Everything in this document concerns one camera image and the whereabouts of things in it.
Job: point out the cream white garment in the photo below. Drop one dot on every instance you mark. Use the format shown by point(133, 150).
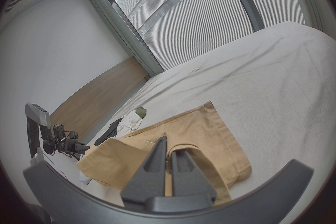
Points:
point(128, 123)

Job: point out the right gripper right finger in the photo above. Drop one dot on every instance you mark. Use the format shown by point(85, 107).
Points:
point(191, 181)

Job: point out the tan shorts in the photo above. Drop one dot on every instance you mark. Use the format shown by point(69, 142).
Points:
point(210, 133)

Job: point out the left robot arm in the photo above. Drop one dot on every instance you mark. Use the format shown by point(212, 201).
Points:
point(36, 112)

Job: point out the bed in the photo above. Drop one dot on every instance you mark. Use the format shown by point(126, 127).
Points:
point(262, 86)

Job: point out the black garment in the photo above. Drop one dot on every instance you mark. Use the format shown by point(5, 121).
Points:
point(107, 133)

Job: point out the green garment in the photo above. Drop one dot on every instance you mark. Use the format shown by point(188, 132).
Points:
point(141, 112)

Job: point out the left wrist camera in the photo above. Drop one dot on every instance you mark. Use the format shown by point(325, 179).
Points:
point(74, 135)

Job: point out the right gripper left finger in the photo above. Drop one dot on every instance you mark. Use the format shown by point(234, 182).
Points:
point(149, 178)

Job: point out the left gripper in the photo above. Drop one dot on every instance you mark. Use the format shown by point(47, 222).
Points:
point(72, 146)

